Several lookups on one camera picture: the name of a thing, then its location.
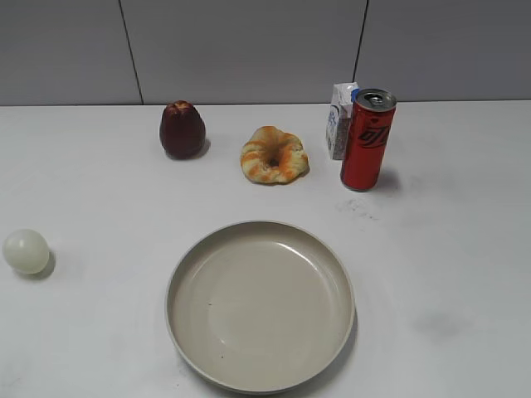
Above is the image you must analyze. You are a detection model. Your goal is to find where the red cola can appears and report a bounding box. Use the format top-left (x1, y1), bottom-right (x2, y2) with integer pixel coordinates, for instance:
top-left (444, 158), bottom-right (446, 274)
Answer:
top-left (340, 89), bottom-right (397, 192)

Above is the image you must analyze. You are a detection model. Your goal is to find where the beige round plate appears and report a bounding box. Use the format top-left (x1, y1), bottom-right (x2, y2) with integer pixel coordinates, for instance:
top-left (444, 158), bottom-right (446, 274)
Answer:
top-left (164, 221), bottom-right (357, 396)

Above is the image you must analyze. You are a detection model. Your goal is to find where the dark red wax apple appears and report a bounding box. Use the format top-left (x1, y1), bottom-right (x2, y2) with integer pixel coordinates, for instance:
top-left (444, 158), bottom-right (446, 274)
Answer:
top-left (159, 100), bottom-right (206, 159)

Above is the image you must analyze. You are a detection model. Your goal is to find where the small white milk carton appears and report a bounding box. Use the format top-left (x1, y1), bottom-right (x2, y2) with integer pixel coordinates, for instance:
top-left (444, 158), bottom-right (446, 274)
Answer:
top-left (325, 82), bottom-right (359, 160)

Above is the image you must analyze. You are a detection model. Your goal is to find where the white egg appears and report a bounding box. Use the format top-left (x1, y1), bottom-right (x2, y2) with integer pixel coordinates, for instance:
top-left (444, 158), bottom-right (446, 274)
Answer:
top-left (2, 229), bottom-right (50, 274)

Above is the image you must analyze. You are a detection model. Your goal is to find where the orange striped bread ring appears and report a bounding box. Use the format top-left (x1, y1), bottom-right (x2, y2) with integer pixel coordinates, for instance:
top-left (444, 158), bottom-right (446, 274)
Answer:
top-left (240, 125), bottom-right (310, 185)

